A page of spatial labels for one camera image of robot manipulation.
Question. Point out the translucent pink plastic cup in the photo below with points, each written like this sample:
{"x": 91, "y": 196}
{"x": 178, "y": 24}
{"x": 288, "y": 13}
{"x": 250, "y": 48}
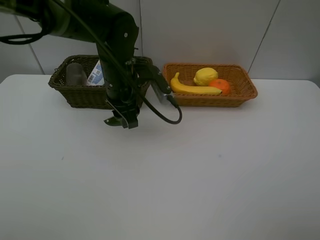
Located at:
{"x": 75, "y": 75}

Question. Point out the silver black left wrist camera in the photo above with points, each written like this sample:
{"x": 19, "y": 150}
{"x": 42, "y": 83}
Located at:
{"x": 160, "y": 86}

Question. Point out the white bottle blue cap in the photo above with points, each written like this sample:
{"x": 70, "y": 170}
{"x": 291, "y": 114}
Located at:
{"x": 96, "y": 77}

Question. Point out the yellow banana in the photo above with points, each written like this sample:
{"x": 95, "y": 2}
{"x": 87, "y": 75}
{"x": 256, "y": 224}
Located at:
{"x": 180, "y": 88}

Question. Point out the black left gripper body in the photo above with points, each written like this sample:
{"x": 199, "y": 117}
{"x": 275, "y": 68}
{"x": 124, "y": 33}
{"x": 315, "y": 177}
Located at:
{"x": 124, "y": 110}

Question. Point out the yellow lemon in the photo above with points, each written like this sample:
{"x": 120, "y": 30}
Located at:
{"x": 204, "y": 76}

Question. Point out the dark brown wicker basket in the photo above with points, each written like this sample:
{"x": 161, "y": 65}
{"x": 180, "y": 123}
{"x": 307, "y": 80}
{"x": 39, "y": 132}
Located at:
{"x": 80, "y": 96}

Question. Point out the halved avocado with pit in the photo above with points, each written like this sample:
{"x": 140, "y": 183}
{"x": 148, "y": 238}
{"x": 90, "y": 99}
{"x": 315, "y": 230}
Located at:
{"x": 114, "y": 121}

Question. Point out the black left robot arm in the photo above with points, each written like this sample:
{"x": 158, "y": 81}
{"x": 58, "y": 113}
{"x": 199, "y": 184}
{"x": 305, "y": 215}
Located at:
{"x": 112, "y": 29}

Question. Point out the orange wicker basket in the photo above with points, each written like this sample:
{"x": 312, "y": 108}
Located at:
{"x": 242, "y": 88}

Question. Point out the orange mandarin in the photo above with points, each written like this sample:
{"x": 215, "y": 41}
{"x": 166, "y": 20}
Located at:
{"x": 222, "y": 85}

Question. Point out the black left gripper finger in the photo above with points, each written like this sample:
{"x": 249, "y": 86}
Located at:
{"x": 115, "y": 113}
{"x": 130, "y": 121}

